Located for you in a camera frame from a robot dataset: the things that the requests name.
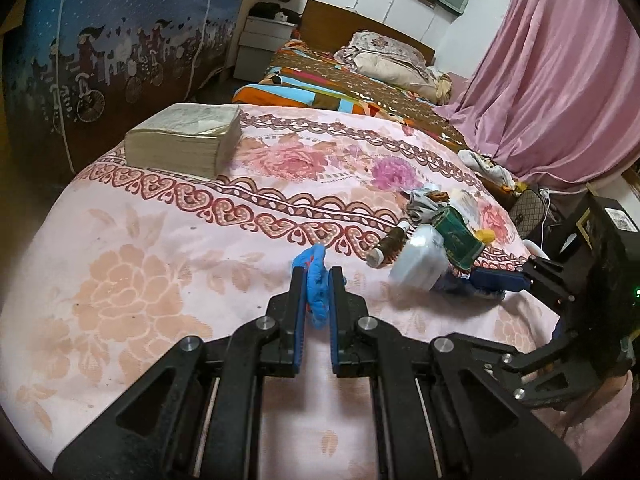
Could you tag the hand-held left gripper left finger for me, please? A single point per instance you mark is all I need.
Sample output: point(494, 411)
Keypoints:
point(298, 320)

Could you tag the grey crumpled wrapper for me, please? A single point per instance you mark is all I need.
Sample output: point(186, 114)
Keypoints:
point(422, 205)

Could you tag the clear plastic bag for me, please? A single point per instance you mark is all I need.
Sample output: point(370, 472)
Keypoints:
point(467, 205)

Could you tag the blue glove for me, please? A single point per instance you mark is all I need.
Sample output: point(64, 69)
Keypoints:
point(316, 285)

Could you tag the cream pillow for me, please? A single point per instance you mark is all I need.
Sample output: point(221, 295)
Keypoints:
point(395, 72)

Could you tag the blue printed cloth wardrobe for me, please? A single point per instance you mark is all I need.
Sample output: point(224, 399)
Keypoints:
point(125, 35)

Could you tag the yellow wrapper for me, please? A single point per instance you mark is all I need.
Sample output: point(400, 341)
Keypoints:
point(484, 236)

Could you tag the dark clothes pile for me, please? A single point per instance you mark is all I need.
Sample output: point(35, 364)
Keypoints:
point(267, 10)

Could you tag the white crumpled cloth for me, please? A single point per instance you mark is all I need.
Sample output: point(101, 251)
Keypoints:
point(492, 167)

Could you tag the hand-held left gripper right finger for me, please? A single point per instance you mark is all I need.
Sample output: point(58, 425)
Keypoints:
point(336, 325)

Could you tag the brown patterned handbag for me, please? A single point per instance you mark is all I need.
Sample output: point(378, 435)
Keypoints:
point(530, 210)

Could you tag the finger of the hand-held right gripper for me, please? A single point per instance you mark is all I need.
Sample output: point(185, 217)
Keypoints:
point(545, 367)
point(500, 280)

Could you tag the colourful patchwork quilt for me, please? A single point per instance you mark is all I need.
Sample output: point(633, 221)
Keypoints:
point(325, 90)

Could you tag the white nightstand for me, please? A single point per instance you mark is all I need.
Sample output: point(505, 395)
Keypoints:
point(260, 45)

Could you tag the brown bottle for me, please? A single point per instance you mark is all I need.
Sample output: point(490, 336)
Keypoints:
point(387, 247)

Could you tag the green packet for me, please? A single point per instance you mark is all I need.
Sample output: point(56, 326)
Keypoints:
point(457, 240)

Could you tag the white plastic box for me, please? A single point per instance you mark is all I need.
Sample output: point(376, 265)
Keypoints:
point(417, 260)

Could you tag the wooden headboard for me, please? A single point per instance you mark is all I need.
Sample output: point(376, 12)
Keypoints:
point(325, 15)

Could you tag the thick old book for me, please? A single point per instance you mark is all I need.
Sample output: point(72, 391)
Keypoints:
point(185, 135)

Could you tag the pink curtain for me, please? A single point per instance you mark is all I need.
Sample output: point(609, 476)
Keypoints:
point(550, 60)

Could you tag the floral pillow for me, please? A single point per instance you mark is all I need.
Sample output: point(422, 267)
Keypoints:
point(380, 47)

